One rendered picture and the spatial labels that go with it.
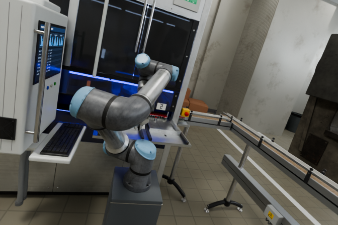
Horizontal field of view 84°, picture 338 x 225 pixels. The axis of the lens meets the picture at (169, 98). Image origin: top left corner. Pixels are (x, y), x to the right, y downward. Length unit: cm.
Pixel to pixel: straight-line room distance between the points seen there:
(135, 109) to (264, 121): 559
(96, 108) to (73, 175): 140
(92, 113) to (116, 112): 8
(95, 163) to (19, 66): 111
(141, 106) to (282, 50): 536
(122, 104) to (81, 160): 133
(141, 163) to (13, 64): 74
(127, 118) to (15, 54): 65
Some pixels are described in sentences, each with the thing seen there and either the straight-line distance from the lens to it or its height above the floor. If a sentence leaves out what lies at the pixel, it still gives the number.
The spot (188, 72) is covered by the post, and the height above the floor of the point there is 137.
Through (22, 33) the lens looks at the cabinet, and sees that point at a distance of 107.
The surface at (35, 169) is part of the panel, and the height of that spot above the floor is 31.
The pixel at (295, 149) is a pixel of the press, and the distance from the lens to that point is 492.
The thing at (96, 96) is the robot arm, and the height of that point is 130.
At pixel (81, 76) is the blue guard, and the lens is 160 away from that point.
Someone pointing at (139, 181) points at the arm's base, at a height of 85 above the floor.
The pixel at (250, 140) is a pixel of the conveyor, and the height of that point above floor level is 89.
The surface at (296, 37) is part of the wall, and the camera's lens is 605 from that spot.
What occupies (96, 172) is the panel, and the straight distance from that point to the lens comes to 195.
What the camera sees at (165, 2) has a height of 185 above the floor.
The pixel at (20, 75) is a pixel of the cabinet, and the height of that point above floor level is 122.
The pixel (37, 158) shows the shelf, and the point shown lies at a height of 80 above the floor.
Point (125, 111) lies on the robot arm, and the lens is 60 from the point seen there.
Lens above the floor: 148
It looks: 13 degrees down
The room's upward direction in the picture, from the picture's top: 15 degrees clockwise
